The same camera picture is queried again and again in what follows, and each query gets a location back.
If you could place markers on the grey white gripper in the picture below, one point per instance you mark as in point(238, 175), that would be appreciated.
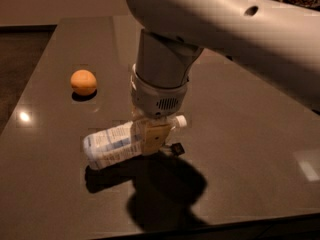
point(156, 99)

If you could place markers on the blue label plastic bottle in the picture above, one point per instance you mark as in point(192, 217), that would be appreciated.
point(117, 144)

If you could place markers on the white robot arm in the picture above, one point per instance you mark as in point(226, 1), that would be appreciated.
point(275, 40)

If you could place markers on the orange fruit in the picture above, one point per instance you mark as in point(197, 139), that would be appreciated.
point(83, 82)

